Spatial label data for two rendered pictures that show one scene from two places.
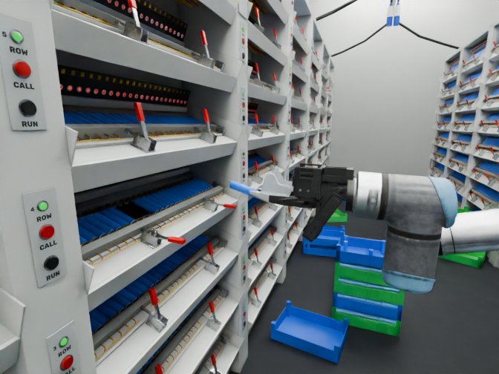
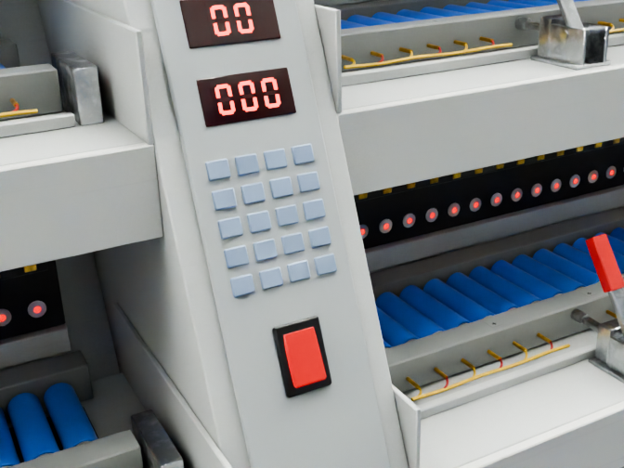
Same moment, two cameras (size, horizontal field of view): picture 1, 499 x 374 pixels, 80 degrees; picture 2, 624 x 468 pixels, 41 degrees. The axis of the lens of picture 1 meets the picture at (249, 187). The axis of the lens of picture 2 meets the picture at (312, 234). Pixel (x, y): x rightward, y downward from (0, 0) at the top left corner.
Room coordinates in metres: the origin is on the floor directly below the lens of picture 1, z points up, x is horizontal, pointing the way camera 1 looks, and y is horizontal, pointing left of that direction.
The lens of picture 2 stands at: (0.75, -0.27, 1.45)
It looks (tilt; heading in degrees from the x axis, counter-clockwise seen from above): 3 degrees down; 45
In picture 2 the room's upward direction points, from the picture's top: 12 degrees counter-clockwise
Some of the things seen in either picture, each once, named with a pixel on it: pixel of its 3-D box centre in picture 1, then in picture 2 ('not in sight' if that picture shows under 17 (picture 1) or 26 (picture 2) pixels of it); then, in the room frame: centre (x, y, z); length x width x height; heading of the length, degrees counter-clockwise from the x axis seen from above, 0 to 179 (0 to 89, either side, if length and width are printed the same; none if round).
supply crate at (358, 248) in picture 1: (370, 249); not in sight; (1.32, -0.58, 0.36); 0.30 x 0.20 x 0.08; 68
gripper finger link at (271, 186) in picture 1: (269, 186); not in sight; (0.60, -0.04, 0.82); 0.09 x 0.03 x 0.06; 76
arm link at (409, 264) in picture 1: (409, 255); not in sight; (0.54, -0.32, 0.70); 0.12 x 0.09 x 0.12; 154
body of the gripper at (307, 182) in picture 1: (322, 187); not in sight; (0.59, -0.15, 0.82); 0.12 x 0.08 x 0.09; 71
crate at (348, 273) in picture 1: (369, 265); not in sight; (1.32, -0.58, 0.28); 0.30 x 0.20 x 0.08; 68
